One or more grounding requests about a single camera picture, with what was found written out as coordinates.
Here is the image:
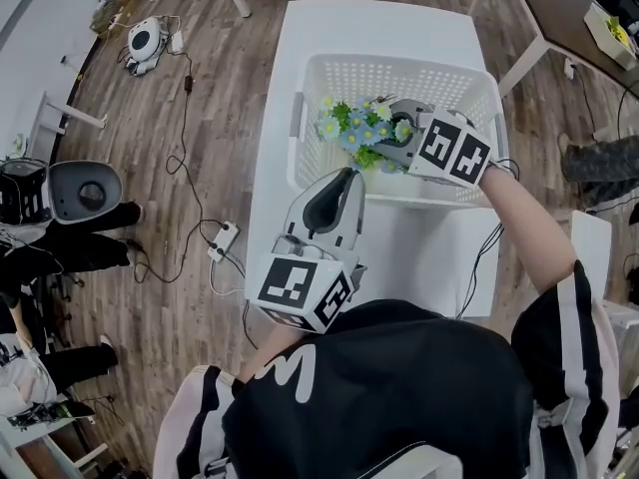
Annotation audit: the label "blue and white artificial flowers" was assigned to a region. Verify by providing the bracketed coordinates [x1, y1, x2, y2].
[314, 95, 416, 175]

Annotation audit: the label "white perforated plastic basket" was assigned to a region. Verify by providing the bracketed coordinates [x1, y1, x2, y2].
[287, 52, 511, 210]

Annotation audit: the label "black floor power cable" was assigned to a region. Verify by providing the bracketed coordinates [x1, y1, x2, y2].
[117, 52, 239, 284]

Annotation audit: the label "brown wooden desk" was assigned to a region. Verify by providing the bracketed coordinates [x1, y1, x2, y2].
[468, 0, 639, 100]

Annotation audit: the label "person's left forearm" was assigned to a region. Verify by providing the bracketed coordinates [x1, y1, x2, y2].
[238, 316, 314, 384]

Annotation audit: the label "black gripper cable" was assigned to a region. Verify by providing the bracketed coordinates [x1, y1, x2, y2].
[454, 156, 521, 319]

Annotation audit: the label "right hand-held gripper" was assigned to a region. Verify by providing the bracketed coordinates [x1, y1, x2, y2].
[373, 98, 494, 189]

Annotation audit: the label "white table leg frame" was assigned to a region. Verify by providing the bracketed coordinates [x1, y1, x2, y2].
[28, 91, 109, 162]

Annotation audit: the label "black and white shirt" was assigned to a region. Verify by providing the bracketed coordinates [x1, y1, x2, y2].
[153, 259, 623, 479]

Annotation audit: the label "white round floor device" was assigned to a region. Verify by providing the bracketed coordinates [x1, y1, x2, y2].
[126, 15, 167, 63]

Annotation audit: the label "white power strip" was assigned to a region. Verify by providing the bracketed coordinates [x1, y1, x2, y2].
[206, 221, 242, 263]

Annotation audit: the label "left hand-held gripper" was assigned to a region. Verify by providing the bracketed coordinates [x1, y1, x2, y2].
[249, 167, 369, 334]

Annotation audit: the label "person's right forearm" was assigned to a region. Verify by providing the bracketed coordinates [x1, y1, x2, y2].
[479, 166, 581, 289]

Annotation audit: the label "white box with yellow items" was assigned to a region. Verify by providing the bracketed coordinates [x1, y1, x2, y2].
[583, 0, 639, 73]

